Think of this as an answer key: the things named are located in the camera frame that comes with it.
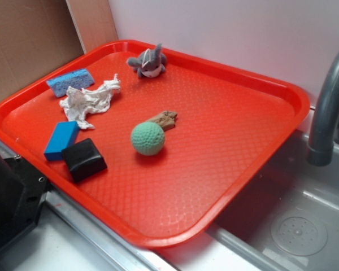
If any black rounded block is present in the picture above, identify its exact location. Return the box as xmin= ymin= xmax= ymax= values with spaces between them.
xmin=62 ymin=138 xmax=107 ymax=183

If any blue sponge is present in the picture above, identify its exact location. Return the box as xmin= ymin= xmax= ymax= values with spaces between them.
xmin=46 ymin=68 xmax=94 ymax=98

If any grey sink faucet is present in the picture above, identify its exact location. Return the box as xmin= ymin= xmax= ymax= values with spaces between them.
xmin=306 ymin=52 xmax=339 ymax=167

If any grey sink basin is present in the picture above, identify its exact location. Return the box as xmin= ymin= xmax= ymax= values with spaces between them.
xmin=208 ymin=132 xmax=339 ymax=270

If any brown cardboard panel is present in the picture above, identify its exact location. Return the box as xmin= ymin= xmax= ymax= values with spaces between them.
xmin=0 ymin=0 xmax=85 ymax=110

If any blue rectangular block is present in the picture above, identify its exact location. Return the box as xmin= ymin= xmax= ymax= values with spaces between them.
xmin=44 ymin=121 xmax=80 ymax=161

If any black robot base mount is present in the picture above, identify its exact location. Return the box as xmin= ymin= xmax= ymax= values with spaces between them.
xmin=0 ymin=155 xmax=48 ymax=253

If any green textured ball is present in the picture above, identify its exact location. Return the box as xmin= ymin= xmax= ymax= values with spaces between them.
xmin=131 ymin=121 xmax=166 ymax=156

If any brown wooden piece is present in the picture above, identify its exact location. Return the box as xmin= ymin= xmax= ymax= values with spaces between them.
xmin=147 ymin=111 xmax=177 ymax=131

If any crumpled white paper towel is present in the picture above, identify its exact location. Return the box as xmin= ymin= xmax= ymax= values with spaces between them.
xmin=59 ymin=73 xmax=121 ymax=130

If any red plastic tray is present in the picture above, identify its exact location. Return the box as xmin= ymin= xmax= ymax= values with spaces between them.
xmin=0 ymin=41 xmax=310 ymax=248

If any grey plush toy animal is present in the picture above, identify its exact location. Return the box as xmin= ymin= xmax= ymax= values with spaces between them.
xmin=127 ymin=43 xmax=167 ymax=78

